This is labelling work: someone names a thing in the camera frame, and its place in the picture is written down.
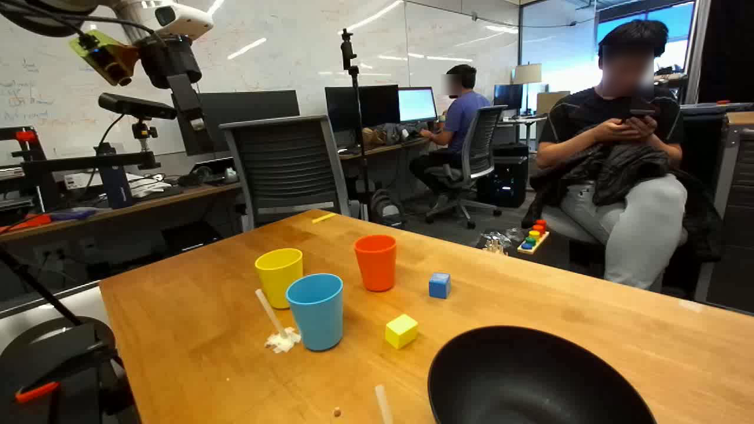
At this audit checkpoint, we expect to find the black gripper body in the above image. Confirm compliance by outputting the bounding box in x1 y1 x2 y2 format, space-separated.
136 33 204 92

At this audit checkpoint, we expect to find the yellow plastic cup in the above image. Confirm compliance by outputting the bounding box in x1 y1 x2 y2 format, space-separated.
253 244 306 310

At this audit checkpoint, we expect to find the blue plastic cup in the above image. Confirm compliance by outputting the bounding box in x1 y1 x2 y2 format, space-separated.
282 271 346 353

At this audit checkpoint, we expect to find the black monitor back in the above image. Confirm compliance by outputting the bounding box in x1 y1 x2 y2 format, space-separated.
175 87 301 156

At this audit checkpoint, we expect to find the grey mesh office chair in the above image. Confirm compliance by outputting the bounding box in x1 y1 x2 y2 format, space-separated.
219 113 353 236

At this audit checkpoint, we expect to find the wooden side desk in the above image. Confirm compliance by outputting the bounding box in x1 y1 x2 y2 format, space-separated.
0 182 243 246

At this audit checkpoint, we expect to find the black tripod pole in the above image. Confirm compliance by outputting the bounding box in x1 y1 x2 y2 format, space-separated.
338 25 373 220

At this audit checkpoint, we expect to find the dark computer monitor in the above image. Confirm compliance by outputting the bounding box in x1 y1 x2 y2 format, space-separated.
323 83 400 134

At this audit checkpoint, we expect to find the dark backpack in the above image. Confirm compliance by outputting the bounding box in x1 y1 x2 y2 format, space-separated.
368 186 407 230

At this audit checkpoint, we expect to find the lit computer monitor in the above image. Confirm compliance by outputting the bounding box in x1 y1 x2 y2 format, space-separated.
397 85 440 126

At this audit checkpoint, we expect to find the black tripod leg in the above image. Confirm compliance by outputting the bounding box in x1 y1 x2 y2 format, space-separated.
0 244 83 325

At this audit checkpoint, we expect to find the orange plastic cup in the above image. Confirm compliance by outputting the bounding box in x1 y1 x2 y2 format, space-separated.
353 233 400 293

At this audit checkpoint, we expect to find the white stick with cross end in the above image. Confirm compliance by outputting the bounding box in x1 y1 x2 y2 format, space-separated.
253 286 305 355

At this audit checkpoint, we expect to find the person in blue shirt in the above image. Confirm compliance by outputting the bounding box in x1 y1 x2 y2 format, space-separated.
407 63 494 196

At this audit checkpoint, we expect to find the grey swivel office chair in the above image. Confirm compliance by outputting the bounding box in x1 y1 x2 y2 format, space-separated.
425 104 508 230

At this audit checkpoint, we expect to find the black bag with red clamp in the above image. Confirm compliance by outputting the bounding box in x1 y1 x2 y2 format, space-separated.
0 315 142 424

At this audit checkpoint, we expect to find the blue cube block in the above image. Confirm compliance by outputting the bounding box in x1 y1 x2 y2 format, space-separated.
426 271 453 300

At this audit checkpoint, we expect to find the yellow cube block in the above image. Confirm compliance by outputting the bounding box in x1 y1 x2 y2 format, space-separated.
382 310 422 350

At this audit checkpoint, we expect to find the black computer tower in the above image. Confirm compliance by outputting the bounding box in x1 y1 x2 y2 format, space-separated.
477 150 530 210

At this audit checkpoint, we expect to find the clear plastic bag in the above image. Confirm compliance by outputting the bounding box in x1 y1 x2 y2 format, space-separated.
478 227 521 253

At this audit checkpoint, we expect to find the white shade lamp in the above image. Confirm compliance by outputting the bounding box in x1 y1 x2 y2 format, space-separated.
512 60 544 120

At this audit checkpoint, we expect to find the colourful stacking toy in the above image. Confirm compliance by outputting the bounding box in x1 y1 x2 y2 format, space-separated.
517 219 552 256

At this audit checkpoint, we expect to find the black bowl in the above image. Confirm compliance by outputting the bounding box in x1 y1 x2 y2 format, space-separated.
426 325 658 424

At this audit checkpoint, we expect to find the seated person in black shirt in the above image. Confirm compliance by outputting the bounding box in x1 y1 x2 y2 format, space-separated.
530 18 693 289

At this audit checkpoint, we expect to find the black office chair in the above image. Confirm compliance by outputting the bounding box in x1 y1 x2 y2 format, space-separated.
539 101 754 305

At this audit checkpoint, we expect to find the black stereo camera on mount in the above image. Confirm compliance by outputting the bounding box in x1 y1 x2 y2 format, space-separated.
96 92 179 150

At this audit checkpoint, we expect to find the wrist camera with green tape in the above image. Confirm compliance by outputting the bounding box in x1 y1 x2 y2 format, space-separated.
69 27 142 88

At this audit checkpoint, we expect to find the black frame with red knob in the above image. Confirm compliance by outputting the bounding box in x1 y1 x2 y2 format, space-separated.
0 125 161 213

